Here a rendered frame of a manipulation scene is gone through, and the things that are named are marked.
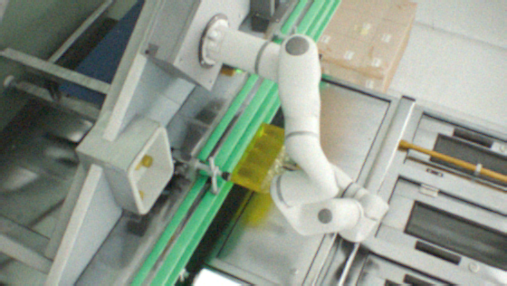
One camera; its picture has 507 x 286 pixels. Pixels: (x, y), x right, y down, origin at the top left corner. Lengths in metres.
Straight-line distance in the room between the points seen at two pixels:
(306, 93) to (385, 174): 0.76
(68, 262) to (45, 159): 0.68
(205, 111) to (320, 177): 0.58
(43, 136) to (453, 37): 5.71
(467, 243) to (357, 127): 0.57
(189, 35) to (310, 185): 0.48
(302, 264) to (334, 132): 0.57
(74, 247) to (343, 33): 4.63
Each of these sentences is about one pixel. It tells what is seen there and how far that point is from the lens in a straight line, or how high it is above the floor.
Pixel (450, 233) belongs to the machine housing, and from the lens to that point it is 2.03.
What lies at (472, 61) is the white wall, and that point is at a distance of 7.04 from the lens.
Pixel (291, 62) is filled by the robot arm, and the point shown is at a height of 1.13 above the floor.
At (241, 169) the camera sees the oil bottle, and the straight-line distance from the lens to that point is 1.82.
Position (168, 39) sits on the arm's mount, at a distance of 1.50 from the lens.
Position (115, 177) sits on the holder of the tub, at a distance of 1.56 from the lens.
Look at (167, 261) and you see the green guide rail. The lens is 1.67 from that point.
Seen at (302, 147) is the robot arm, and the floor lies 1.23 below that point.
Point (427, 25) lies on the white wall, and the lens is 7.33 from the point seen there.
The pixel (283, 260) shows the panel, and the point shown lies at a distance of 1.84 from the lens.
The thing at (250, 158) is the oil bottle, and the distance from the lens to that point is 1.85.
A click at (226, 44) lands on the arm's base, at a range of 1.55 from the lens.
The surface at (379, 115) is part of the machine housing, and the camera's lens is 2.25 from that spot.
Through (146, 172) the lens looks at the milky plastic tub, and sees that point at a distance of 1.73.
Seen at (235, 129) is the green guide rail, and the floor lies 0.94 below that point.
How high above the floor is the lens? 1.49
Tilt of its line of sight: 16 degrees down
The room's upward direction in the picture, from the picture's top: 110 degrees clockwise
